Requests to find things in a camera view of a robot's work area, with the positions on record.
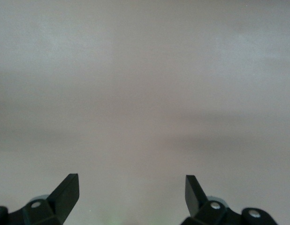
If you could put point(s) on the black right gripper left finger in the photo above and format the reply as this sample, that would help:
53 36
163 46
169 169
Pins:
65 197

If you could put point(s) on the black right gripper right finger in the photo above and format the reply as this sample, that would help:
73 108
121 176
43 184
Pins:
193 197

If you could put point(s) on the brown table cover sheet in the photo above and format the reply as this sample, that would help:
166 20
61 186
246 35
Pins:
145 82

